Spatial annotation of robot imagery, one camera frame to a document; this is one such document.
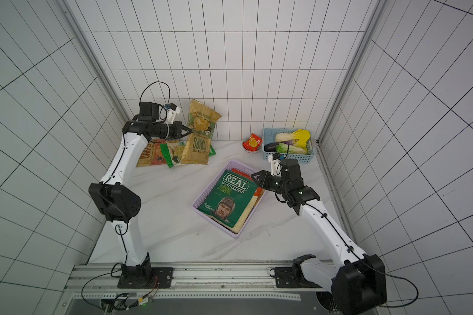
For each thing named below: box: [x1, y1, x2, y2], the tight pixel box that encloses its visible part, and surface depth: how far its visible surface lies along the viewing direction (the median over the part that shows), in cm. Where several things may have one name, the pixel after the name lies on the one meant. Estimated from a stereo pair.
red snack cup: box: [242, 133, 263, 154], surface depth 113 cm
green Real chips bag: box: [198, 169, 259, 228], surface depth 91 cm
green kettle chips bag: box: [181, 99, 223, 165], surface depth 91 cm
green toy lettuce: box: [275, 143, 309, 155], surface depth 109 cm
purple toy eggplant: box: [264, 139, 300, 153], surface depth 113 cm
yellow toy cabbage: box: [275, 129, 311, 151], surface depth 113 cm
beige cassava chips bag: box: [232, 189, 266, 234], surface depth 84 cm
